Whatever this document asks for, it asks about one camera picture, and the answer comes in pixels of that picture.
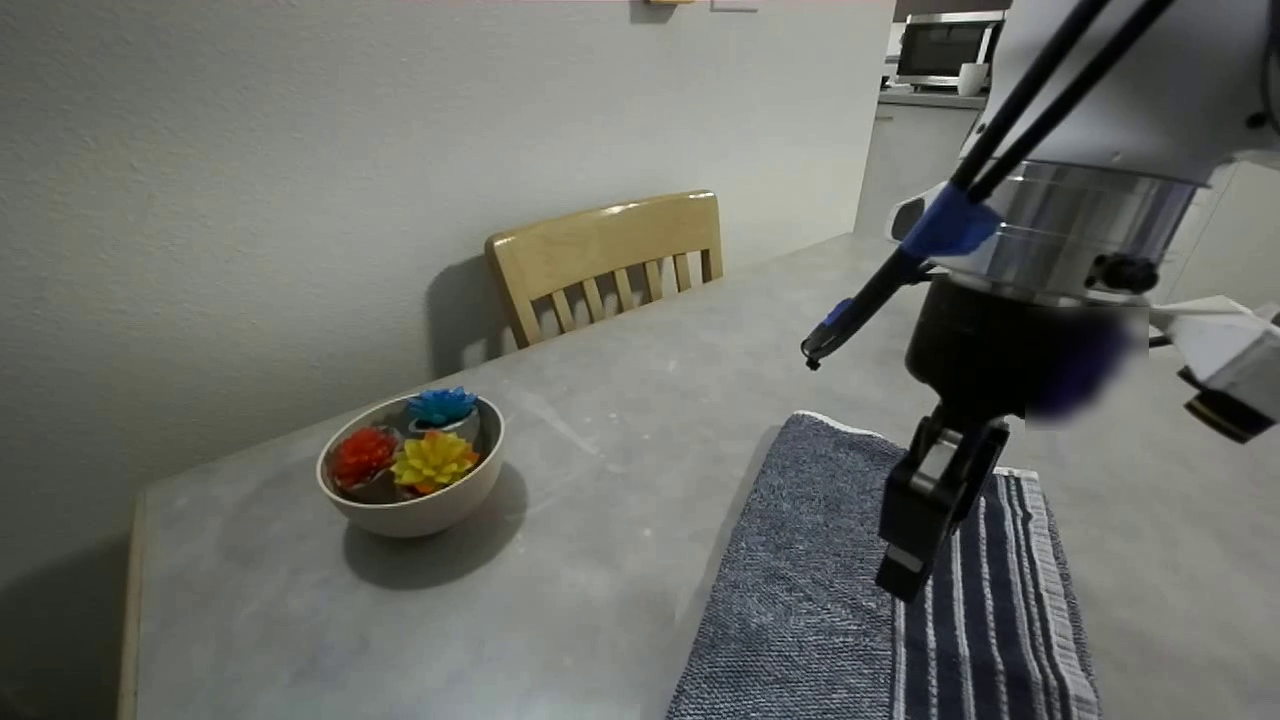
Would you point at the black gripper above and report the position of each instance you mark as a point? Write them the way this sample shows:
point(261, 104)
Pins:
point(983, 357)

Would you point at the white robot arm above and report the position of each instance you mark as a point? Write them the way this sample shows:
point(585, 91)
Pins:
point(1047, 247)

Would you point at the microwave oven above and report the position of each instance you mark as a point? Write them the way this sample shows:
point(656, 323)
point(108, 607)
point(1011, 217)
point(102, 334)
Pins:
point(938, 45)

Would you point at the light wooden chair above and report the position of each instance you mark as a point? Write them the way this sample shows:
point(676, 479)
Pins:
point(630, 248)

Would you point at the blue toy flower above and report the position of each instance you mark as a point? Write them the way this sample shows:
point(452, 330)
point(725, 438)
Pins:
point(440, 406)

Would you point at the cream ceramic bowl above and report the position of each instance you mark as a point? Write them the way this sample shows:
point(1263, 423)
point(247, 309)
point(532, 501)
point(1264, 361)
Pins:
point(399, 512)

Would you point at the yellow toy flower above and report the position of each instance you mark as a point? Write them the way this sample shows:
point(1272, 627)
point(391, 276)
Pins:
point(433, 461)

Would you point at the red toy flower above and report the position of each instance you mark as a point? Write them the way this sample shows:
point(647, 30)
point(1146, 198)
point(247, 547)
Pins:
point(361, 456)

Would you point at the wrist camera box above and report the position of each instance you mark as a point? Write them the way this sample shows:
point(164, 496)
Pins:
point(1229, 357)

